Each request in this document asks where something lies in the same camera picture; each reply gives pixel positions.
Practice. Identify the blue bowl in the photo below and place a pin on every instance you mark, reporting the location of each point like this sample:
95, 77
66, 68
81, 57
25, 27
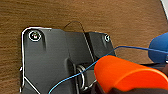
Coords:
160, 50

